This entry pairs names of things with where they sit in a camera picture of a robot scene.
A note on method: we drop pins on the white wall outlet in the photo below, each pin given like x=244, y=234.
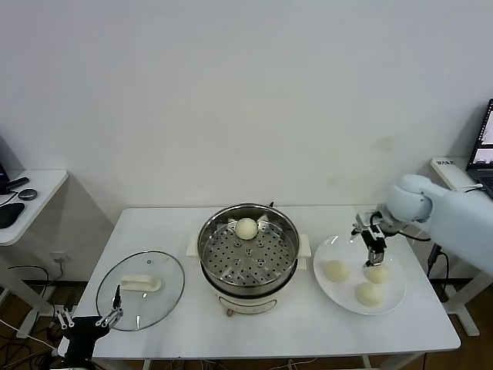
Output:
x=60, y=257

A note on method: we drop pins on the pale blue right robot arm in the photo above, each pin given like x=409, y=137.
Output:
x=454, y=216

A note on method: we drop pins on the white side desk with mouse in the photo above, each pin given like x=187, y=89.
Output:
x=46, y=185

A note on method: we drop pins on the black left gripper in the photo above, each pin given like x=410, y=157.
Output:
x=82, y=335

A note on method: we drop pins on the white steamed baozi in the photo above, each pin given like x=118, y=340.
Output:
x=245, y=228
x=376, y=275
x=369, y=294
x=336, y=270

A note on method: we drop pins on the cream electric cooker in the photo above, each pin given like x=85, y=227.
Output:
x=250, y=302

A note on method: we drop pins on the perforated steel steamer basket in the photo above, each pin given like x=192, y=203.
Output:
x=250, y=254

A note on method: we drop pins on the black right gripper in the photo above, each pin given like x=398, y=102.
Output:
x=375, y=239

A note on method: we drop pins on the open black laptop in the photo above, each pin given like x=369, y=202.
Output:
x=484, y=146

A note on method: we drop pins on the white round plate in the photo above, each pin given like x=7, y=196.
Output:
x=393, y=297

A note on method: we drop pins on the dark monitor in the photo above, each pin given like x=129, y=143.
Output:
x=3, y=165

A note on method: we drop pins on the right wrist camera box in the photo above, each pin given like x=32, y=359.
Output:
x=365, y=219

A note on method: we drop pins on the white side desk with laptop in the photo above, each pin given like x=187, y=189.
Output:
x=448, y=175

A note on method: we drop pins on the black bar-shaped device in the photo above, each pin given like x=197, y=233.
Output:
x=17, y=183

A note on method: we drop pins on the round black puck device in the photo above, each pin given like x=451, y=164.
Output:
x=28, y=194

